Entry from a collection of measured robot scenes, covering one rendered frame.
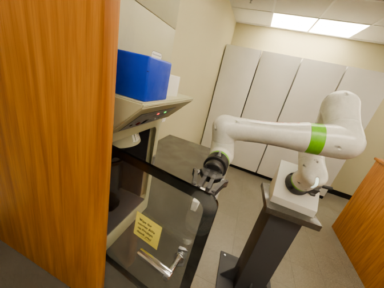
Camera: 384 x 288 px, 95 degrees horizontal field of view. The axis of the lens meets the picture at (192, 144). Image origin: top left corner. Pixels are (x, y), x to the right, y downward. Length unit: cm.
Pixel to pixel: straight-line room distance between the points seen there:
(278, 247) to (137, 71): 141
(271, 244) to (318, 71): 274
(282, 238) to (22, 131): 143
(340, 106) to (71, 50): 83
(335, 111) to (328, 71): 274
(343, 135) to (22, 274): 109
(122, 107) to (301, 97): 326
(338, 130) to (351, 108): 11
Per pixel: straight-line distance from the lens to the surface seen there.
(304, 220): 132
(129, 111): 40
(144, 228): 49
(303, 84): 349
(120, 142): 62
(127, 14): 51
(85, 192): 44
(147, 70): 39
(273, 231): 144
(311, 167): 115
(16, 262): 85
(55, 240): 64
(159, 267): 45
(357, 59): 418
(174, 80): 56
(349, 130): 80
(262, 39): 397
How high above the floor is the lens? 159
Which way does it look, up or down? 21 degrees down
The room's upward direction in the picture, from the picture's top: 13 degrees clockwise
